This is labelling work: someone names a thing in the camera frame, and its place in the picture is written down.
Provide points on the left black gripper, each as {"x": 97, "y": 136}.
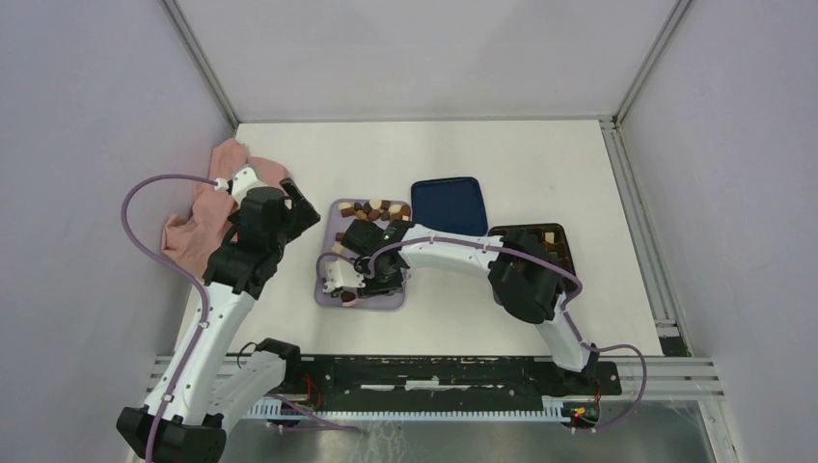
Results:
{"x": 301, "y": 215}

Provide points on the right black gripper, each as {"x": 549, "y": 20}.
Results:
{"x": 373, "y": 290}

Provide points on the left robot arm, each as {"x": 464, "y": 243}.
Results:
{"x": 188, "y": 416}

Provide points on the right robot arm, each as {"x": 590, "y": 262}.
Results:
{"x": 525, "y": 278}

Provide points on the blue chocolate box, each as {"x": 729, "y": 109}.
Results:
{"x": 552, "y": 237}

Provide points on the dark blue box lid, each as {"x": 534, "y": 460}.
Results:
{"x": 452, "y": 204}

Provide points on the pink cloth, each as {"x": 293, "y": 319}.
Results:
{"x": 190, "y": 242}

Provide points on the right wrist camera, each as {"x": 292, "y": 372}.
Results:
{"x": 338, "y": 276}

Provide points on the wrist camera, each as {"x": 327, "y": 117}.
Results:
{"x": 338, "y": 276}
{"x": 243, "y": 181}

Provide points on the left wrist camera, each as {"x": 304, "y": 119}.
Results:
{"x": 243, "y": 181}

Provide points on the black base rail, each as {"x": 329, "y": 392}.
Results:
{"x": 440, "y": 384}

